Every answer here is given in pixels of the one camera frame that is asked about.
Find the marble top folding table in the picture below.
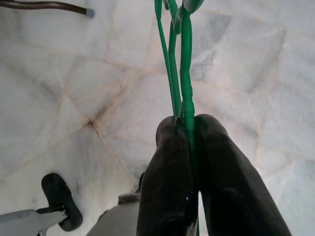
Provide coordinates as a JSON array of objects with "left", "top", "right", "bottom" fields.
[{"left": 0, "top": 0, "right": 95, "bottom": 18}]

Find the grey right robot leg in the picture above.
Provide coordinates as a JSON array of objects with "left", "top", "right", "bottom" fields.
[{"left": 85, "top": 173, "right": 145, "bottom": 236}]

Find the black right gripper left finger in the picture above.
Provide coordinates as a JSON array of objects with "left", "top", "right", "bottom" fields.
[{"left": 135, "top": 115, "right": 199, "bottom": 236}]

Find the grey robot leg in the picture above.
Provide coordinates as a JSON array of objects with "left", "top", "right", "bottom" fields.
[
  {"left": 85, "top": 173, "right": 145, "bottom": 236},
  {"left": 0, "top": 173, "right": 84, "bottom": 236}
]

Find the grey left robot leg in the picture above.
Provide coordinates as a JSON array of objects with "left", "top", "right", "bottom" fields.
[{"left": 0, "top": 173, "right": 84, "bottom": 236}]

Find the green plastic hanger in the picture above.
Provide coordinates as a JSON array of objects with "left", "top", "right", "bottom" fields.
[{"left": 154, "top": 0, "right": 208, "bottom": 236}]

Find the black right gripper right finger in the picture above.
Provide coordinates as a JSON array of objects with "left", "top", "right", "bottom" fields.
[{"left": 195, "top": 113, "right": 294, "bottom": 236}]

